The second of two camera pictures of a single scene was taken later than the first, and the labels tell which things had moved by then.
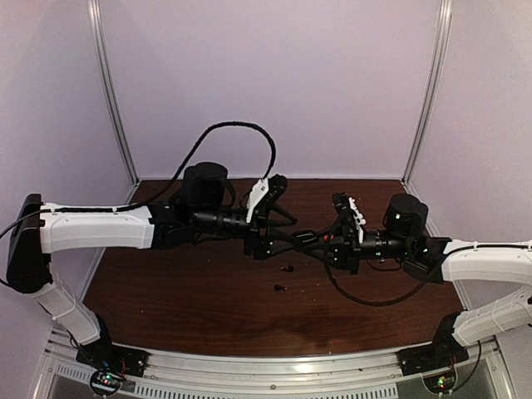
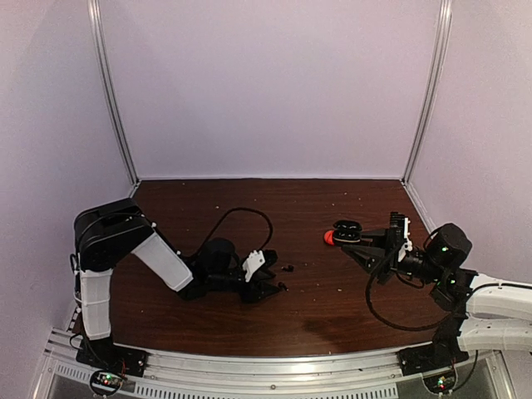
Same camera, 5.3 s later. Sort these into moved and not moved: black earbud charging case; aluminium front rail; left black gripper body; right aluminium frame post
Moved: left black gripper body; black earbud charging case
Not moved: aluminium front rail; right aluminium frame post
